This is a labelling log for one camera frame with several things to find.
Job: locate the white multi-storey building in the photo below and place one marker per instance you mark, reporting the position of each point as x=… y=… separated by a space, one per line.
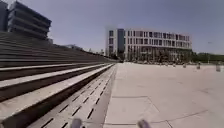
x=150 y=41

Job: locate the slotted drain strip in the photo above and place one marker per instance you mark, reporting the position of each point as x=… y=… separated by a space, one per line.
x=81 y=103

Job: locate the robot's own part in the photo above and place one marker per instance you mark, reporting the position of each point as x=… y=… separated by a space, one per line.
x=76 y=123
x=143 y=124

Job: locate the wide concrete staircase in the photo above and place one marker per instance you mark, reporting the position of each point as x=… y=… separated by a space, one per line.
x=36 y=70

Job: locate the row of bollards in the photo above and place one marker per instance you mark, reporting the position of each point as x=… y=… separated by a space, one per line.
x=200 y=65

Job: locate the row of trees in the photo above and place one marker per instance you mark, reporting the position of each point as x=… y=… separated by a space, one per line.
x=206 y=57

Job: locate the dark glass building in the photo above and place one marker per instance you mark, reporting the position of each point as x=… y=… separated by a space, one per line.
x=25 y=20

